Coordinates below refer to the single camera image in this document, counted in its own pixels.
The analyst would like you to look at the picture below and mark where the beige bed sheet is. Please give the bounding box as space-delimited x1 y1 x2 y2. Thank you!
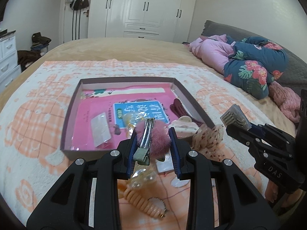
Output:
1 38 295 135

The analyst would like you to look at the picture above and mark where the right hand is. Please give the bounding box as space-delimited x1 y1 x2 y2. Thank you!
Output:
265 181 278 203

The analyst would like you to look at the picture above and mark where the orange spiral hair tie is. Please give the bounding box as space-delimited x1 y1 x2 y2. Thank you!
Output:
122 187 169 220

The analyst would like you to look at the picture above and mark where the grey pillow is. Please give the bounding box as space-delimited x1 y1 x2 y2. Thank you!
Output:
201 19 307 90

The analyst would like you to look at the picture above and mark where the yellow items plastic bag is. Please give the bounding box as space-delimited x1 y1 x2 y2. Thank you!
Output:
122 112 145 136

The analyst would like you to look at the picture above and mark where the dark clothes pile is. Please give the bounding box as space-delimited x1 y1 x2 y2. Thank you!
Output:
17 32 51 72

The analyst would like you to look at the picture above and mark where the beige claw hair clip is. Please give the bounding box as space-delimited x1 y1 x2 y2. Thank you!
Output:
168 116 199 139

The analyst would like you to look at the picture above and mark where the white wardrobe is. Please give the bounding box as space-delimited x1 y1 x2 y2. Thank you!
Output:
88 0 196 43

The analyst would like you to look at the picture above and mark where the small white clear packet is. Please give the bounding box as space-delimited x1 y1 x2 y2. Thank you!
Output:
91 113 111 147

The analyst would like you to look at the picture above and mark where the pearl ball hair clip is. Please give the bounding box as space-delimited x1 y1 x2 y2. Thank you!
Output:
127 165 157 190

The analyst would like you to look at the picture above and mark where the pink quilted jacket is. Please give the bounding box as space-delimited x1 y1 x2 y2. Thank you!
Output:
188 34 234 74

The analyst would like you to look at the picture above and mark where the white earring card bag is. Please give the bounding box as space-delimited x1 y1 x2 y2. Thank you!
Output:
156 153 174 173

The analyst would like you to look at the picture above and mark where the pink fluffy pompom hair clip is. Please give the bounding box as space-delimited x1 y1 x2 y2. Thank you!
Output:
133 118 171 166

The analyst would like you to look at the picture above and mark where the beige dotted mesh bow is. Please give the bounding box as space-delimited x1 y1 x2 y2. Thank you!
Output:
191 124 225 162

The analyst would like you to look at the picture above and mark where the brown shallow cardboard box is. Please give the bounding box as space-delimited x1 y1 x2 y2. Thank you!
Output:
60 77 214 160

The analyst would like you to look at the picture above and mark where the white plastic drawer cabinet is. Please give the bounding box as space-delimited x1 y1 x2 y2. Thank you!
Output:
0 29 21 93

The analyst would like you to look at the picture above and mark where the maroon large hair clip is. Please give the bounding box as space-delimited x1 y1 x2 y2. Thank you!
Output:
170 98 203 127

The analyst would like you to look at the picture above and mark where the orange white plush blanket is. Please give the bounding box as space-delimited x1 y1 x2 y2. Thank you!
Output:
0 59 296 230

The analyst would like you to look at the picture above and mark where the pink knitted cloth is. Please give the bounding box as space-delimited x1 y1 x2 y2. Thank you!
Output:
268 81 301 124

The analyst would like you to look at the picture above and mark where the white door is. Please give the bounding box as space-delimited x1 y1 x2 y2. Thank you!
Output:
59 0 91 44

